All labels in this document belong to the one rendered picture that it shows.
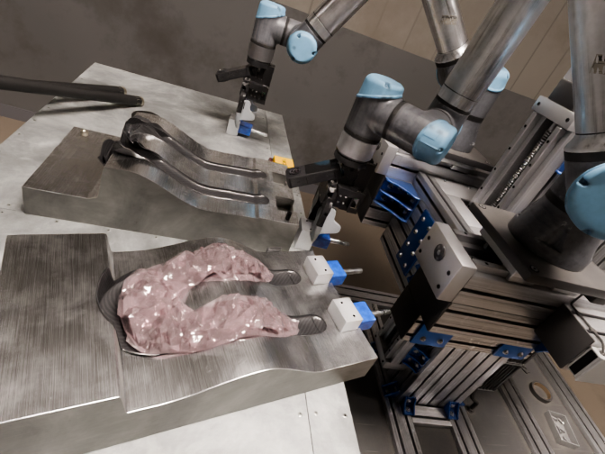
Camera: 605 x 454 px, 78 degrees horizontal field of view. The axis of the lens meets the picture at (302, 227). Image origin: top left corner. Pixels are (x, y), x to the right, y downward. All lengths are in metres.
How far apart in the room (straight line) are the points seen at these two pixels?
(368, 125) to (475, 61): 0.22
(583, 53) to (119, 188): 0.74
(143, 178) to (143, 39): 1.83
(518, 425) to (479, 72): 1.37
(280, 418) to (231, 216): 0.37
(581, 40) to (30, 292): 0.75
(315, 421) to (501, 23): 0.70
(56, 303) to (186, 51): 2.06
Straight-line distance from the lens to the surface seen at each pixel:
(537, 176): 1.01
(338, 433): 0.62
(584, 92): 0.65
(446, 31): 1.24
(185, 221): 0.77
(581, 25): 0.65
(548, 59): 3.00
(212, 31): 2.42
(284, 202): 0.85
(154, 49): 2.50
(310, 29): 1.05
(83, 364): 0.48
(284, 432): 0.59
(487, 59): 0.78
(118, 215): 0.78
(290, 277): 0.71
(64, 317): 0.52
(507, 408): 1.83
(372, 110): 0.71
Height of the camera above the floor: 1.31
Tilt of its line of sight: 33 degrees down
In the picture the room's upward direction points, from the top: 23 degrees clockwise
